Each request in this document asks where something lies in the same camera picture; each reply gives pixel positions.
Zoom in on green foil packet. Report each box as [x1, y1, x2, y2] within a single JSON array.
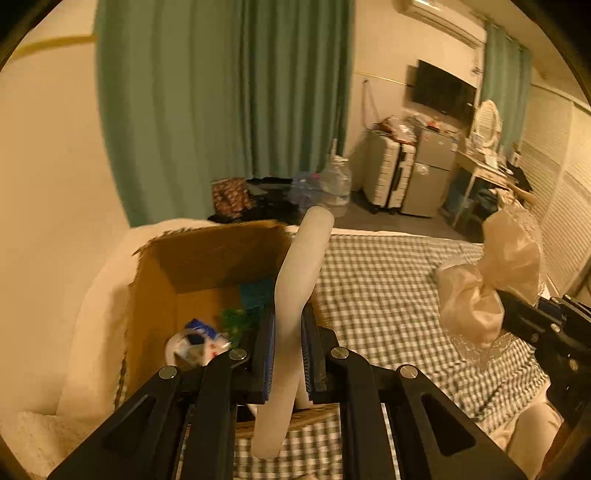
[[219, 307, 257, 344]]

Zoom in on brown cardboard box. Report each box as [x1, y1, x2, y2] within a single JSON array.
[[124, 219, 345, 444]]

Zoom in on blue white packet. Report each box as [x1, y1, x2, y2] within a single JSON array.
[[187, 318, 222, 344]]

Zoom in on grey checkered cloth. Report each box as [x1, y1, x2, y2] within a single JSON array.
[[113, 233, 552, 480]]

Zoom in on white vanity table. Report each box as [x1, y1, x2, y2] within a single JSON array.
[[450, 150, 539, 229]]

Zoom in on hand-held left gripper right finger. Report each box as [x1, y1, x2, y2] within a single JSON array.
[[301, 305, 527, 480]]

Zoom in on white tape roll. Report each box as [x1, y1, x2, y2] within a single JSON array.
[[165, 330, 232, 370]]

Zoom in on white oval mirror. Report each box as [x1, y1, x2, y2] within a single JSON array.
[[471, 100, 504, 153]]

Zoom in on small grey fridge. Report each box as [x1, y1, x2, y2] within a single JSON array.
[[401, 126, 459, 217]]

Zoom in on hanging wall cable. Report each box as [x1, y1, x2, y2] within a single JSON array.
[[362, 79, 384, 134]]

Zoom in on narrow green curtain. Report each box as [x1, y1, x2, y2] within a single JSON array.
[[480, 21, 534, 153]]

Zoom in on white ribbed suitcase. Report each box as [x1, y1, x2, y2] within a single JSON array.
[[362, 134, 416, 214]]

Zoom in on pack of water bottles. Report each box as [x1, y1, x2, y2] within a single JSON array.
[[288, 172, 324, 208]]

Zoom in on white air conditioner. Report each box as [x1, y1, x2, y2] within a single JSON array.
[[392, 0, 488, 47]]

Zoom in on white louvred wardrobe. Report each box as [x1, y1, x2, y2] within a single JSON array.
[[517, 83, 591, 301]]

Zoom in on wooden chair with clothes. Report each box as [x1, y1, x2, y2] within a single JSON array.
[[496, 182, 539, 217]]

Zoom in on dark clothes pile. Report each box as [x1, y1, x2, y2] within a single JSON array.
[[208, 178, 305, 224]]

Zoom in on clear water jug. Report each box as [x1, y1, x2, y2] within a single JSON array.
[[318, 156, 352, 217]]

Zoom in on patterned brown bag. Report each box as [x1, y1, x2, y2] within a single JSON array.
[[211, 178, 254, 220]]

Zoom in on cream satin bow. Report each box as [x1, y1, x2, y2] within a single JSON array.
[[434, 205, 548, 370]]

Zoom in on person's right forearm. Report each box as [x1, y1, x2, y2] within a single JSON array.
[[536, 415, 573, 480]]

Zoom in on crumpled clear plastic bags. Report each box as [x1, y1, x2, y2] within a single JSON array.
[[374, 115, 416, 141]]

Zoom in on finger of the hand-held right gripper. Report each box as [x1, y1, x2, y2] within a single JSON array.
[[538, 295, 591, 326], [498, 290, 555, 352]]

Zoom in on blue blister pack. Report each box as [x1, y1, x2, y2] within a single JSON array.
[[238, 277, 275, 310]]

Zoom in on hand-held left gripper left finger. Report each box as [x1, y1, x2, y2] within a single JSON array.
[[46, 305, 278, 480]]

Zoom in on wide green curtain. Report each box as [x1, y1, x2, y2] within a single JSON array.
[[93, 0, 355, 227]]

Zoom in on black wall television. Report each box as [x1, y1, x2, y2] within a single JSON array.
[[411, 59, 478, 121]]

